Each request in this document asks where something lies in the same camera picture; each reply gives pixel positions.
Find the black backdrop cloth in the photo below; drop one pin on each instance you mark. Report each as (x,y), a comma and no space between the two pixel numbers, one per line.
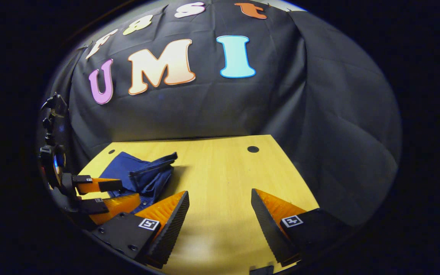
(281,95)

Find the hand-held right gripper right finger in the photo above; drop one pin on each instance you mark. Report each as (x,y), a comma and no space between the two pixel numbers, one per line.
(269,229)

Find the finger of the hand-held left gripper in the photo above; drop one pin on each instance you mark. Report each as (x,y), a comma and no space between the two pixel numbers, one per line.
(96,206)
(111,185)

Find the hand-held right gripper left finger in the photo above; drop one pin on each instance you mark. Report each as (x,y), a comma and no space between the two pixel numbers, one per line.
(174,229)

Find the blue denim jeans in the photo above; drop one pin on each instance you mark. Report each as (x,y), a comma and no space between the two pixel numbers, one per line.
(143,179)

